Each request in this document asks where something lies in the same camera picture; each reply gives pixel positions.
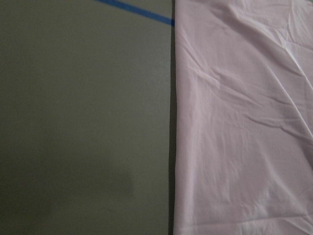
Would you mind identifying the pink Snoopy t-shirt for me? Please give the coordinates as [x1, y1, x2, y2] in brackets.
[174, 0, 313, 235]

